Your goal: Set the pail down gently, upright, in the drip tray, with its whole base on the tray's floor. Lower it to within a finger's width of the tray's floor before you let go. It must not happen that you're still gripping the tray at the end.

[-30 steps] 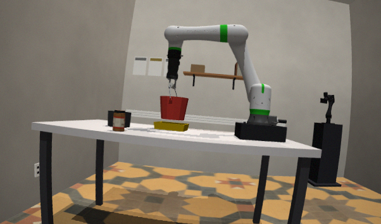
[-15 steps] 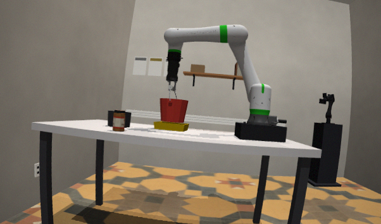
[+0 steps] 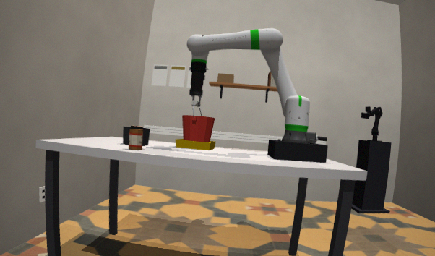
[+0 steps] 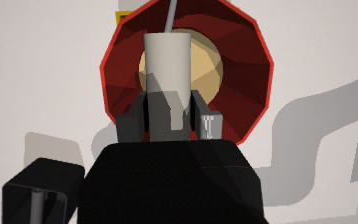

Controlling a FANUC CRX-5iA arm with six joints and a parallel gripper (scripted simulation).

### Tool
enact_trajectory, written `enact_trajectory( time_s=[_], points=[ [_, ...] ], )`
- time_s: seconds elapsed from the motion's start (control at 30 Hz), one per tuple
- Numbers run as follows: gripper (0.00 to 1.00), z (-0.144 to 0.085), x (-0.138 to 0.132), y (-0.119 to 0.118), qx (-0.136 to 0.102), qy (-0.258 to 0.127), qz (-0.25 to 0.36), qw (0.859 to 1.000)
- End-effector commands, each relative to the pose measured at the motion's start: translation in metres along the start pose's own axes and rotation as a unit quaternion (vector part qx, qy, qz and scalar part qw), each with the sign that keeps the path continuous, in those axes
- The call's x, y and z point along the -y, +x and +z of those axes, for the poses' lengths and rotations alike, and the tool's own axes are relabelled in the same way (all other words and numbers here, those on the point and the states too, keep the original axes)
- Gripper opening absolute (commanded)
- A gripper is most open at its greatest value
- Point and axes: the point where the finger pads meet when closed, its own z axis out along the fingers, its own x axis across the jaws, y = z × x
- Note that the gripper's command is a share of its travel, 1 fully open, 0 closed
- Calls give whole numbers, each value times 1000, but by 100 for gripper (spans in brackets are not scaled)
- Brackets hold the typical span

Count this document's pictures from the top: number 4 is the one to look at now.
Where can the yellow shallow square tray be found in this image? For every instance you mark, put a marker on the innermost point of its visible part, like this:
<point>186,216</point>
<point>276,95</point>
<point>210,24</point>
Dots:
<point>121,14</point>

